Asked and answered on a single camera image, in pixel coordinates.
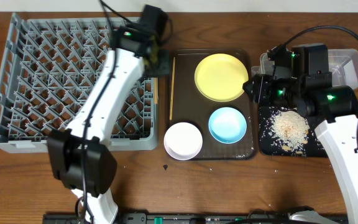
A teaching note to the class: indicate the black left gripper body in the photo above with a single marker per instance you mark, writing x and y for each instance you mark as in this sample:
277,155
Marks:
159,64

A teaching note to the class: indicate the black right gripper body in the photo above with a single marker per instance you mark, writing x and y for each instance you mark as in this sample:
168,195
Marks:
280,93

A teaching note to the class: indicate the pile of rice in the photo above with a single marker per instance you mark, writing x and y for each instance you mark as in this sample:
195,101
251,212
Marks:
286,130

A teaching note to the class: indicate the light blue bowl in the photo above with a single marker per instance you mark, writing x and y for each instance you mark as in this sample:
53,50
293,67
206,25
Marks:
227,125

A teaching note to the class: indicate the white pink bowl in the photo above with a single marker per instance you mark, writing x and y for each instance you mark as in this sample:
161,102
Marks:
183,141

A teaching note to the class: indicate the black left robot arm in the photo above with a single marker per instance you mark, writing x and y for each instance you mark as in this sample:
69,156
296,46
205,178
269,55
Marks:
79,155

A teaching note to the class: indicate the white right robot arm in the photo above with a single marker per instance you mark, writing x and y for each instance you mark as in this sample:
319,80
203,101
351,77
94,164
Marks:
301,80

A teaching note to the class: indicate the black waste tray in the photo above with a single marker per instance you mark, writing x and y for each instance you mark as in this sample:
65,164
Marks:
312,149

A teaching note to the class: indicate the clear plastic waste bin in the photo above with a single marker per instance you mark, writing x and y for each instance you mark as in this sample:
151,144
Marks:
343,64

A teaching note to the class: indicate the yellow round plate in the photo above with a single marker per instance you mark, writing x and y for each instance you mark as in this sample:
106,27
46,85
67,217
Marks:
219,77

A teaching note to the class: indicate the grey plastic dish rack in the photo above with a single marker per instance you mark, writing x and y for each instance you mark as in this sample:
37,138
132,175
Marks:
48,70

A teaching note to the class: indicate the black rail at table edge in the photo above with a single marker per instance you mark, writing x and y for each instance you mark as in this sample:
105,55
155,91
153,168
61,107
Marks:
145,218

